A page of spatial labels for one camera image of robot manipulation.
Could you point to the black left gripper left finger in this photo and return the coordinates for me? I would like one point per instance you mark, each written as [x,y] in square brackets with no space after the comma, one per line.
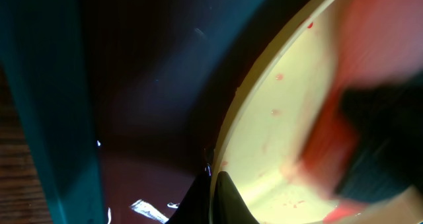
[194,207]

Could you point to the teal plastic tray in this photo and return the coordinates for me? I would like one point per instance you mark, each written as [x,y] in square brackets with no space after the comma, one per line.
[122,100]

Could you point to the yellow-green plate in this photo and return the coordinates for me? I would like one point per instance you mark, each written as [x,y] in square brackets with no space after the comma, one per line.
[273,111]

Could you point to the green pink sponge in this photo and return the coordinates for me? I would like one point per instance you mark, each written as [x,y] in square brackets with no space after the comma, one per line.
[365,149]

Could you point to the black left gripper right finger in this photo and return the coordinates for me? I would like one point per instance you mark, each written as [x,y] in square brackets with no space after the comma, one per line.
[228,205]

